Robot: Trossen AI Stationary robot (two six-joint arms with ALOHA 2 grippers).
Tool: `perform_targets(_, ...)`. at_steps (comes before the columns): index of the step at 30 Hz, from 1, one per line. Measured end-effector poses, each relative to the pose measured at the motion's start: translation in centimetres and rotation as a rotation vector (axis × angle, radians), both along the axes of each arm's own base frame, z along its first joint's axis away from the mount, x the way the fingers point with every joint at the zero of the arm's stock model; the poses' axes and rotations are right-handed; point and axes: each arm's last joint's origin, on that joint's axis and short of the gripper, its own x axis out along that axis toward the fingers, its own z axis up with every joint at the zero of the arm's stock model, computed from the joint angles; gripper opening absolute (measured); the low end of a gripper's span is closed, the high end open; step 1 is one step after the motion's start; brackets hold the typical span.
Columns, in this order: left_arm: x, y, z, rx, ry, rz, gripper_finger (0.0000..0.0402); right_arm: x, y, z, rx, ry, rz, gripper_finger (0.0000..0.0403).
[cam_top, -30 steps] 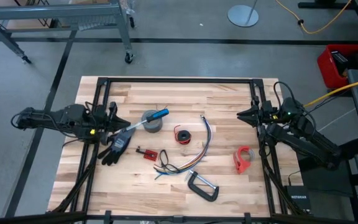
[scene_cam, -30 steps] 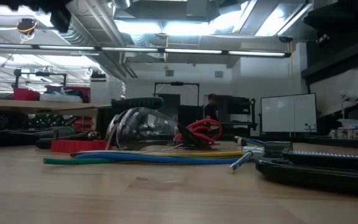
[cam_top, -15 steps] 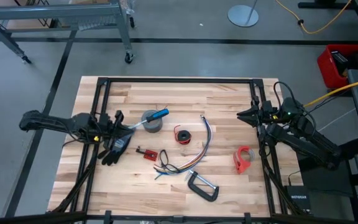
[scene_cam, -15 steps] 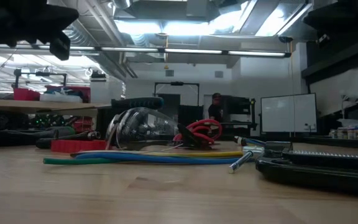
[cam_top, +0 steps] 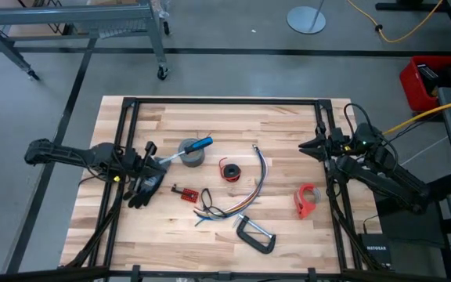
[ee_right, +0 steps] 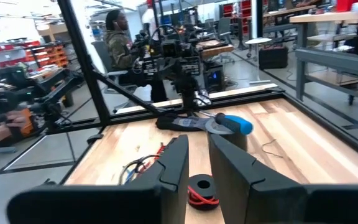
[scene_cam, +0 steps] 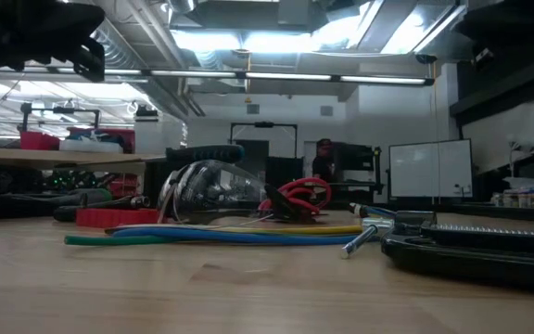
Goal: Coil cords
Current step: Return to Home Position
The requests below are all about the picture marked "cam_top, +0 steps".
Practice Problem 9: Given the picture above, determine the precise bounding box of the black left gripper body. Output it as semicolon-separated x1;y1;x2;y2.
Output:
125;146;156;177

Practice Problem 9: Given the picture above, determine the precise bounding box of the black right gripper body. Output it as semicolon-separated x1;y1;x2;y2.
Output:
324;127;355;160

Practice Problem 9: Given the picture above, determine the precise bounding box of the red cord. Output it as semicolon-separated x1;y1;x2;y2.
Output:
218;156;243;183

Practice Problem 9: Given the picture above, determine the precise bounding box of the black cord spool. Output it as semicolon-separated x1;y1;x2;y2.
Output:
219;157;243;183

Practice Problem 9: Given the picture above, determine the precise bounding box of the black work glove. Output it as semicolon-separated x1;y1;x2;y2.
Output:
122;156;171;209

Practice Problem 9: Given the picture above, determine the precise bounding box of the red perforated block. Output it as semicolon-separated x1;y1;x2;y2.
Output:
181;187;200;204

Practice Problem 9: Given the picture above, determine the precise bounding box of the red tape dispenser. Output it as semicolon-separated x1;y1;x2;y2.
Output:
293;183;323;220

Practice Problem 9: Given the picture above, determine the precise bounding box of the clear plastic bag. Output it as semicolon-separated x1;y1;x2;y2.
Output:
200;187;229;219

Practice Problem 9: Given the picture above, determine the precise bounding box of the red plastic bin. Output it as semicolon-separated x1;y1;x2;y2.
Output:
399;55;451;113

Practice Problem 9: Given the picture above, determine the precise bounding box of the black tray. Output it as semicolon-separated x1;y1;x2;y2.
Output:
232;213;277;255

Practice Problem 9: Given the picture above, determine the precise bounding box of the round grey stand base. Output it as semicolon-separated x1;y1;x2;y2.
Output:
287;0;327;35

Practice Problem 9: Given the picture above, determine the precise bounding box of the grey metal cart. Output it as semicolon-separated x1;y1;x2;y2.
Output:
0;0;170;81

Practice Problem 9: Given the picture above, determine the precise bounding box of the grey duct tape roll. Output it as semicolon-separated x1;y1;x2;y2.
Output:
177;137;206;168

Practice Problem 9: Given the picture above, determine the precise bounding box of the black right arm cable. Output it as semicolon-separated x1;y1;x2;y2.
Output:
342;102;373;132

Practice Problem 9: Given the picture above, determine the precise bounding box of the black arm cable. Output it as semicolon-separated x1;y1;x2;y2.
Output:
342;102;373;132
78;168;111;186

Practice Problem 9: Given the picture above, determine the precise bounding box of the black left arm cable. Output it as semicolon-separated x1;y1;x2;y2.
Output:
78;168;111;186

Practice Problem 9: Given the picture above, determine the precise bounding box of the blue black handled screwdriver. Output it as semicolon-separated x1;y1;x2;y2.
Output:
157;136;214;165

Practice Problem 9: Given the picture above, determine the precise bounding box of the multicoloured wire harness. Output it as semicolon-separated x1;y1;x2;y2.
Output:
193;143;269;227

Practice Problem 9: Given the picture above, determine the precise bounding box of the thick yellow cable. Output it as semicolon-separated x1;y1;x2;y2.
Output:
381;95;451;136

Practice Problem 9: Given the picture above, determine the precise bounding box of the black aluminium table frame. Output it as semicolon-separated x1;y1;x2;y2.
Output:
56;96;391;282

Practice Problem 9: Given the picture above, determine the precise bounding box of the black Netgear switch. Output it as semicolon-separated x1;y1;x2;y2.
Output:
358;233;393;271

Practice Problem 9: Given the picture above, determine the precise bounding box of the thin yellow floor cable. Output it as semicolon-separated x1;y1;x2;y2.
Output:
346;0;444;44

